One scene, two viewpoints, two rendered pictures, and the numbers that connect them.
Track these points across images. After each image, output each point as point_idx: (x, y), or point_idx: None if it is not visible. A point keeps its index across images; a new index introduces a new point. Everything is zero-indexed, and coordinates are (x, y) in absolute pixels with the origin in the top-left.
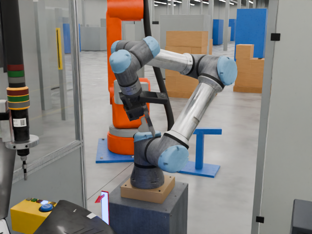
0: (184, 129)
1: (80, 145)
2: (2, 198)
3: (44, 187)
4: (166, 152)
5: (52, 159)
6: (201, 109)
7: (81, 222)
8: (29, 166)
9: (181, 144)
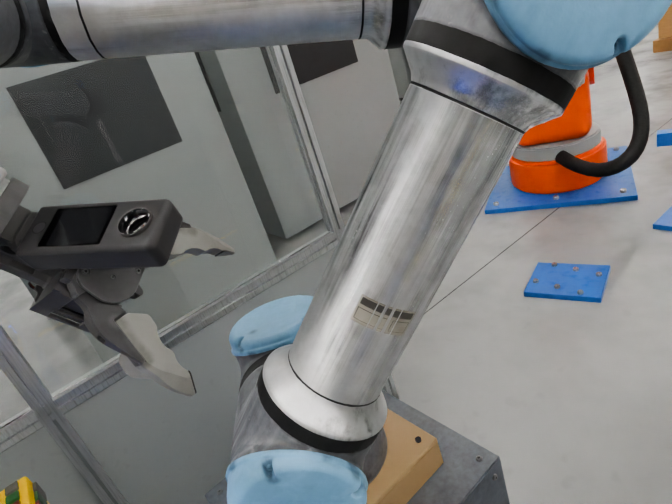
0: (320, 363)
1: (335, 242)
2: None
3: None
4: (229, 482)
5: (257, 289)
6: (403, 257)
7: None
8: (192, 318)
9: (305, 441)
